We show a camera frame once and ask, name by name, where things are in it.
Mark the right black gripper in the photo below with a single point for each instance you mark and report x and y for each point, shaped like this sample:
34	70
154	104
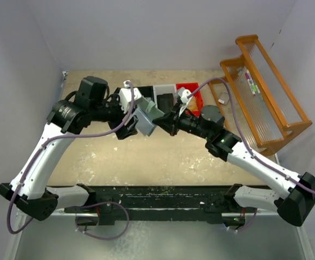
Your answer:
169	123

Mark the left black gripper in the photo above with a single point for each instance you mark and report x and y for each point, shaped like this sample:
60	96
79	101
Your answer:
129	129

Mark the green leather card holder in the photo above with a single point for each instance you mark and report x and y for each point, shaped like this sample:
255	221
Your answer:
145	112

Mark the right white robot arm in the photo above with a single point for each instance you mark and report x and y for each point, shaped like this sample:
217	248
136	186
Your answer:
290	194

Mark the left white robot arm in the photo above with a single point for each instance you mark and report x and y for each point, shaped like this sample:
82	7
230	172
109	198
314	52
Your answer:
89	112

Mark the black wallet in bin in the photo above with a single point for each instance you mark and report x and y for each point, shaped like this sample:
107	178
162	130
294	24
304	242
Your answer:
165	102

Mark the orange packets in bin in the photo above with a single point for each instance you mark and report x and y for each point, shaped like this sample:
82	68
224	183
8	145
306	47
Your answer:
192	106

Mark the white plastic bin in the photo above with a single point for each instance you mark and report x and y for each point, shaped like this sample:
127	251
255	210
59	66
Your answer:
163	89

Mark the black plastic bin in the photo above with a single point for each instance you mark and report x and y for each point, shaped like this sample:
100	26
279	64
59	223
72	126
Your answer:
144	97

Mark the red plastic bin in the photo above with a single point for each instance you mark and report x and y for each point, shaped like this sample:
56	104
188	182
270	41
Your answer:
192	86

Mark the small grey box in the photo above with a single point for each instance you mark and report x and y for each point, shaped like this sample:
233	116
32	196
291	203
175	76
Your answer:
223	98

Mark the wooden tiered rack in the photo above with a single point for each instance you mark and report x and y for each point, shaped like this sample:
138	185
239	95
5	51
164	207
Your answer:
277	119

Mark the purple marker pen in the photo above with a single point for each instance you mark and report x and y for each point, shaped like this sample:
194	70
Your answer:
249	79

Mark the green marker pen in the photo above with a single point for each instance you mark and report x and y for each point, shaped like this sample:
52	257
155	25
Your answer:
256	91

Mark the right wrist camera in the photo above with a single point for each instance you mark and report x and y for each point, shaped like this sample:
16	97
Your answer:
182	99

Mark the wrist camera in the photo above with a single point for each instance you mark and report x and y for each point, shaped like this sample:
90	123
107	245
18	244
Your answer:
125	96
182	99

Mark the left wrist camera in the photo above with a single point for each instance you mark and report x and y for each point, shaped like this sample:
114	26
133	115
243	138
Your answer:
125	96

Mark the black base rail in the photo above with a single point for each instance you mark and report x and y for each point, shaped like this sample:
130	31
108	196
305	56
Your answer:
161	203

